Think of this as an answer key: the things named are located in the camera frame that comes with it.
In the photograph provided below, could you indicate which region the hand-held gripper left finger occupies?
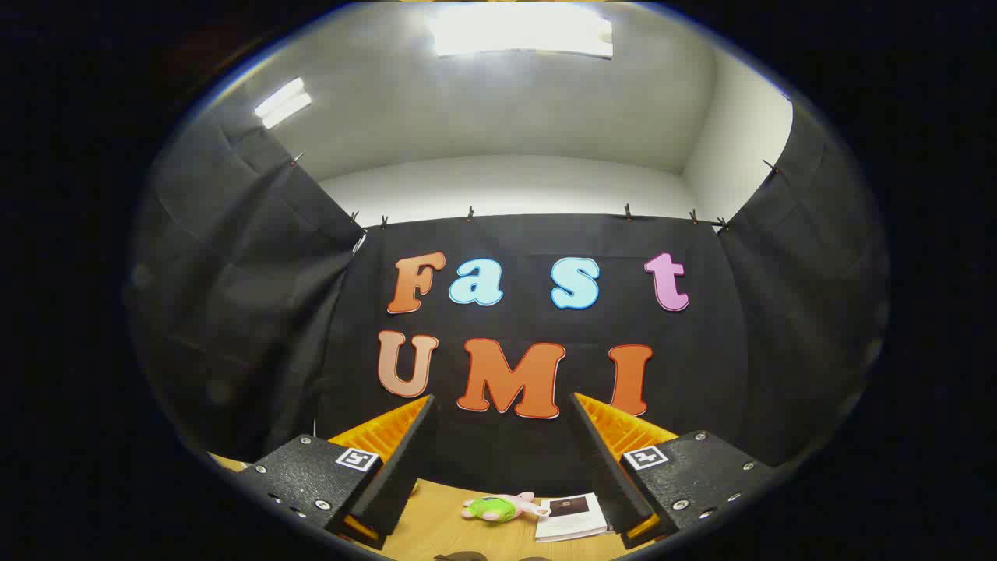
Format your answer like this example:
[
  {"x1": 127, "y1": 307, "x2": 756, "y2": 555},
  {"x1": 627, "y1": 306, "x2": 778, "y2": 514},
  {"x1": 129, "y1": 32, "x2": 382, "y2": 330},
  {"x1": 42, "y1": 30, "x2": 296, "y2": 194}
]
[{"x1": 234, "y1": 393, "x2": 439, "y2": 551}]

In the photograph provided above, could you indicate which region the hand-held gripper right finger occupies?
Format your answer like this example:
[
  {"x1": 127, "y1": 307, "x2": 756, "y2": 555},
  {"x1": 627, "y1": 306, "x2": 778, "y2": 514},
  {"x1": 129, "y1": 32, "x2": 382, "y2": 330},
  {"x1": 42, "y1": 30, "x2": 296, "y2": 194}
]
[{"x1": 567, "y1": 392, "x2": 780, "y2": 550}]

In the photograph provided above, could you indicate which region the white paperback book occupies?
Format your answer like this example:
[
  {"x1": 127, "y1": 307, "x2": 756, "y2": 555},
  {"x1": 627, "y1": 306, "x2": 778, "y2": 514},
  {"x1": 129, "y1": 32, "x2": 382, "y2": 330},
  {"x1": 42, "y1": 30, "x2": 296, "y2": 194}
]
[{"x1": 535, "y1": 492, "x2": 609, "y2": 543}]

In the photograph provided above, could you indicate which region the green pink plush toy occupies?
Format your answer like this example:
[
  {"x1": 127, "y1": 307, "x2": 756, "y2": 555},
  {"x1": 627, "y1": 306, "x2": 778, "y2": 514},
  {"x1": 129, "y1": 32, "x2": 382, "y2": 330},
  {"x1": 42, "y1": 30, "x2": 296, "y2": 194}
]
[{"x1": 461, "y1": 492, "x2": 550, "y2": 524}]

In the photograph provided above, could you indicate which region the black backdrop cloth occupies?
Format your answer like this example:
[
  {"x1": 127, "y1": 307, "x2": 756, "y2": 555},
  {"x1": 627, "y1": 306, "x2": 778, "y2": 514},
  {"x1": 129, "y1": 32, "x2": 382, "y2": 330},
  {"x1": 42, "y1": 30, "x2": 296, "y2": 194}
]
[{"x1": 129, "y1": 93, "x2": 889, "y2": 499}]

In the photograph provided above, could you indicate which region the row of black cloth clips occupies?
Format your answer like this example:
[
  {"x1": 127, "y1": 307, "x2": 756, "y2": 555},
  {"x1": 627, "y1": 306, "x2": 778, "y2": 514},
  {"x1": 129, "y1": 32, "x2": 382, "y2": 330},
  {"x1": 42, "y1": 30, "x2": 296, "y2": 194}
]
[{"x1": 290, "y1": 152, "x2": 780, "y2": 233}]

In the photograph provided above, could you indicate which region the small ceiling light panel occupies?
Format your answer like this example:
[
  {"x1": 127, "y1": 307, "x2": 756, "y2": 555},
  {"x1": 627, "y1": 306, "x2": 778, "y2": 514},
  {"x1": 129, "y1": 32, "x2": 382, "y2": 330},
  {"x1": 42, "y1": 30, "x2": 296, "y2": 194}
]
[{"x1": 254, "y1": 76, "x2": 313, "y2": 130}]

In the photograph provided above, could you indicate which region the large ceiling light panel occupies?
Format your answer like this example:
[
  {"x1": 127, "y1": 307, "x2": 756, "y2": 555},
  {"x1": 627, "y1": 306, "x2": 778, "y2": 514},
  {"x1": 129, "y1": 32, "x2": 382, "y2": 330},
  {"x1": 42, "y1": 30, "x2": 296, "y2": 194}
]
[{"x1": 427, "y1": 4, "x2": 615, "y2": 60}]

